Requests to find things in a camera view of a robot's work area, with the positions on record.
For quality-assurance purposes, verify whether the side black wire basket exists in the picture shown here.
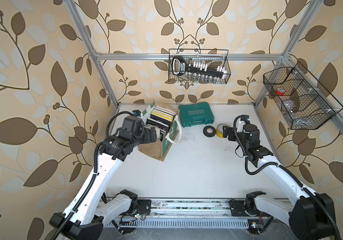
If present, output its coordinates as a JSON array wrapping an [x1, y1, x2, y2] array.
[[263, 62, 343, 130]]

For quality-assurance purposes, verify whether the black tape roll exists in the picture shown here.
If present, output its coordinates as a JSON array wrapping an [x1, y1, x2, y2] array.
[[203, 126, 216, 138]]

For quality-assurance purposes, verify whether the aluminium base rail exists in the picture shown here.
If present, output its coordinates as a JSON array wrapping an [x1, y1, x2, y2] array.
[[67, 197, 316, 230]]

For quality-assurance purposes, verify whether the black socket set holder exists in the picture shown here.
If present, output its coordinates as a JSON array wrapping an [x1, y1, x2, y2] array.
[[171, 56, 231, 79]]

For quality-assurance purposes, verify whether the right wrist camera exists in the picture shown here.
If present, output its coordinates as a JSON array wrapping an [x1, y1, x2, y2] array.
[[239, 115, 250, 124]]

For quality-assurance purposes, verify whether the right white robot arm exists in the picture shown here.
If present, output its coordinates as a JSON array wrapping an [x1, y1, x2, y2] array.
[[222, 115, 341, 240]]

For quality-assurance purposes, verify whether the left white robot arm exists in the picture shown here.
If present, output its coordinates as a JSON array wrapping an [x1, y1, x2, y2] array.
[[49, 111, 157, 240]]

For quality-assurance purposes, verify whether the green plastic tool case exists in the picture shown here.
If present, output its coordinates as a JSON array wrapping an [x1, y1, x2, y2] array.
[[178, 102, 214, 128]]

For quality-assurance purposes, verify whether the red tape roll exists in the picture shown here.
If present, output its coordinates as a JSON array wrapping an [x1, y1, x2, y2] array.
[[275, 87, 286, 96]]

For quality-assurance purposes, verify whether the yellow tape roll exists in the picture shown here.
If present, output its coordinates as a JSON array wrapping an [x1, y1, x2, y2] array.
[[216, 124, 228, 139]]

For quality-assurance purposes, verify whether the back black wire basket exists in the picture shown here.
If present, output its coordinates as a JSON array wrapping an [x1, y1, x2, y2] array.
[[168, 48, 231, 85]]

